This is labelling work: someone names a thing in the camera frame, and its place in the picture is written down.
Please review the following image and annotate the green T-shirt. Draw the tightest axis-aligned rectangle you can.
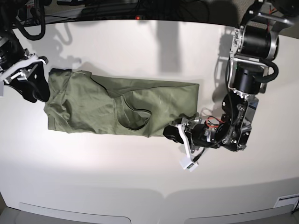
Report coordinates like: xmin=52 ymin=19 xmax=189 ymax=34
xmin=44 ymin=69 xmax=199 ymax=137

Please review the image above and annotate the black power strip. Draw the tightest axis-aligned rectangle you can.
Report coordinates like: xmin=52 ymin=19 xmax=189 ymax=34
xmin=92 ymin=14 xmax=145 ymax=21

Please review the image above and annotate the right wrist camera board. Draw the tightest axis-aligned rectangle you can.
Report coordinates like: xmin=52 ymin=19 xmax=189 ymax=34
xmin=0 ymin=81 xmax=4 ymax=98

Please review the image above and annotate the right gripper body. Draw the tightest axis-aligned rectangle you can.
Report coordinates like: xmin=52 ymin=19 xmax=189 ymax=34
xmin=0 ymin=54 xmax=49 ymax=87

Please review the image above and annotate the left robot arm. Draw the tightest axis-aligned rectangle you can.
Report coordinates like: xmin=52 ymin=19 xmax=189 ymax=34
xmin=164 ymin=0 xmax=299 ymax=171

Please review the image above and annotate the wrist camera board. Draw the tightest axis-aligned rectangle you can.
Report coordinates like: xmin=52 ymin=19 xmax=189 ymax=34
xmin=0 ymin=81 xmax=4 ymax=98
xmin=179 ymin=156 xmax=199 ymax=172

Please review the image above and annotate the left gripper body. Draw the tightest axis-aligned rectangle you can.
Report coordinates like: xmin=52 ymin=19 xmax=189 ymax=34
xmin=172 ymin=116 xmax=210 ymax=162

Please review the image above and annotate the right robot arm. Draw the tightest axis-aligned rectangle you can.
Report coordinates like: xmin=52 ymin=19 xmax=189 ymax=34
xmin=0 ymin=0 xmax=51 ymax=103

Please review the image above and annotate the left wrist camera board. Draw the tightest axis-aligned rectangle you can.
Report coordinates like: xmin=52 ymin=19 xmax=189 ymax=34
xmin=179 ymin=156 xmax=199 ymax=172

